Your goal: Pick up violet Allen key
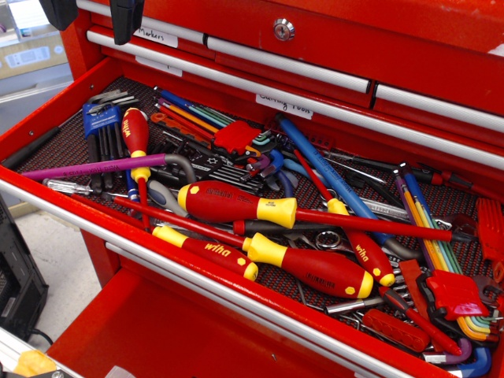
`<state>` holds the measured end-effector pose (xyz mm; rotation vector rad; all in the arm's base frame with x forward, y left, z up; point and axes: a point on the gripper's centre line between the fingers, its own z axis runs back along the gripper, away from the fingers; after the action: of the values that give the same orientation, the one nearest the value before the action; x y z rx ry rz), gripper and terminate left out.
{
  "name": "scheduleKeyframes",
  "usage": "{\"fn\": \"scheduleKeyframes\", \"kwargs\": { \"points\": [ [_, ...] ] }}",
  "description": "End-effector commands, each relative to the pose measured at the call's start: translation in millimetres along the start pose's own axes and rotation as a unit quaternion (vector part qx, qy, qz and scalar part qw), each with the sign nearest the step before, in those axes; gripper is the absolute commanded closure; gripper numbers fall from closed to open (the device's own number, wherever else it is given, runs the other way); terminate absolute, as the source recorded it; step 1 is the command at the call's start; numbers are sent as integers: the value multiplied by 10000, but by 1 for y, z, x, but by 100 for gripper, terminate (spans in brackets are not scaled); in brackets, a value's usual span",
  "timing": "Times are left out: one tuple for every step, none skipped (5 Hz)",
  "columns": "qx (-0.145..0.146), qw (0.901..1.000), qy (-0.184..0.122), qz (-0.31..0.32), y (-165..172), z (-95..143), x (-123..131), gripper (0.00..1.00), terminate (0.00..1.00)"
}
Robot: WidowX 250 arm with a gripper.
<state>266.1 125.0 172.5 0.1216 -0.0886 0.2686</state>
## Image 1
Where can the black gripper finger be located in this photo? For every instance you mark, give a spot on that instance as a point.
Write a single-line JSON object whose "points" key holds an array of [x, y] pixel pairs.
{"points": [[127, 18], [60, 13]]}

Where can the violet Allen key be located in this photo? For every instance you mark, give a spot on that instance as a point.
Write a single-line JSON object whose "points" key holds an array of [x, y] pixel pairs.
{"points": [[114, 166]]}

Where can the blue Allen key holder set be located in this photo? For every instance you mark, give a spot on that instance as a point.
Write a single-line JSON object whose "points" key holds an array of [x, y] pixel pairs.
{"points": [[102, 115]]}

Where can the rainbow Allen key set left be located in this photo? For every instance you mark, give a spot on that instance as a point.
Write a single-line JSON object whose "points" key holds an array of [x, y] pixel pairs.
{"points": [[234, 137]]}

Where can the rainbow allen key set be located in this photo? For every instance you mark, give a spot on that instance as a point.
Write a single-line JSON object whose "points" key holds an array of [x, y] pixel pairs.
{"points": [[234, 137], [453, 299]]}

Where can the black torx key set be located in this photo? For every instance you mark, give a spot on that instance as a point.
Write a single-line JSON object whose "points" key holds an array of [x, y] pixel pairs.
{"points": [[206, 164]]}

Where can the long blue Allen key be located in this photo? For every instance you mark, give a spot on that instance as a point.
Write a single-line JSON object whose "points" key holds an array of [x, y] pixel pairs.
{"points": [[343, 189]]}

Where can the red key holder right edge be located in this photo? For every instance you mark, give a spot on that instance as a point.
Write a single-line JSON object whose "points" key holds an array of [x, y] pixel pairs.
{"points": [[490, 234]]}

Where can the rainbow Allen key set right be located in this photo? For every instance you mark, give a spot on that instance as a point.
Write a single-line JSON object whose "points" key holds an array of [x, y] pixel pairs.
{"points": [[453, 299]]}

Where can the cardboard box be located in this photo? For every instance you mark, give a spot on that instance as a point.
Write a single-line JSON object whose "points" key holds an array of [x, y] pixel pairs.
{"points": [[31, 55]]}

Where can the white label markers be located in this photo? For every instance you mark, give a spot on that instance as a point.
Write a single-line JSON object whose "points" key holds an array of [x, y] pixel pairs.
{"points": [[157, 36]]}

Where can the small red yellow screwdriver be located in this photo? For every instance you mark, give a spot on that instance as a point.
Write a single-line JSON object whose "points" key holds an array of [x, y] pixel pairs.
{"points": [[135, 132]]}

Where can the black rod drawer left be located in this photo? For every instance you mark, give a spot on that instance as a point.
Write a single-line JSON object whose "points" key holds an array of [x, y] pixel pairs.
{"points": [[25, 152]]}

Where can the silver drawer lock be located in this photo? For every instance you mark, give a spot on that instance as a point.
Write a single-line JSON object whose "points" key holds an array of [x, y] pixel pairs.
{"points": [[283, 29]]}

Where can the white label cutting tools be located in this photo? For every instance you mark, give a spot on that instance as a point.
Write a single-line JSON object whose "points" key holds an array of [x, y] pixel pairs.
{"points": [[283, 106]]}

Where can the large red yellow screwdriver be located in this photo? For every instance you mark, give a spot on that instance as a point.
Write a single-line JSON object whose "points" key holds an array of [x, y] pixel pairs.
{"points": [[216, 201]]}

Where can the red yellow wiha screwdriver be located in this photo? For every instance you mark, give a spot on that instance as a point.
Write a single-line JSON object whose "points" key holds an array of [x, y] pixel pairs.
{"points": [[218, 253]]}

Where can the black computer case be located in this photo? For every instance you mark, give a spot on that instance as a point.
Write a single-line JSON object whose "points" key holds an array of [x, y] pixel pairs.
{"points": [[23, 289]]}

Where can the silver combination wrench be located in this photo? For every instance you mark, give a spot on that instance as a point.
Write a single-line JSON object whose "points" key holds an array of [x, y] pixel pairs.
{"points": [[325, 240]]}

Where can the long red yellow screwdriver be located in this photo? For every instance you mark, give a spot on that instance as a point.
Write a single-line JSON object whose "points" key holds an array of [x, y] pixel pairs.
{"points": [[330, 273]]}

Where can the red yellow screwdriver right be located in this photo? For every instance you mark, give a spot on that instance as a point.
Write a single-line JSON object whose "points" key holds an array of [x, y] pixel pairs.
{"points": [[367, 252]]}

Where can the yellow sponge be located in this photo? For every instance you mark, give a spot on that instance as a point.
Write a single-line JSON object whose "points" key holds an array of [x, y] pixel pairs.
{"points": [[33, 363]]}

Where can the red bit holder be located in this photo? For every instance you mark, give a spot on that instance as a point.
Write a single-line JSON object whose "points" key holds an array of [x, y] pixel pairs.
{"points": [[398, 331]]}

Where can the red black small screwdriver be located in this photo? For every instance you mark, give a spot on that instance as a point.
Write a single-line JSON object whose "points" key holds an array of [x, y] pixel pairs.
{"points": [[395, 300]]}

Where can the clear handle small screwdriver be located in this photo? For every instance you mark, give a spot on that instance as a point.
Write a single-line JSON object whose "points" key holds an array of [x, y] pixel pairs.
{"points": [[72, 188]]}

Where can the grey blue handle screwdriver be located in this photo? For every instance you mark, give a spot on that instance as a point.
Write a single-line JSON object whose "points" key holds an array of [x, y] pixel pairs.
{"points": [[163, 197]]}

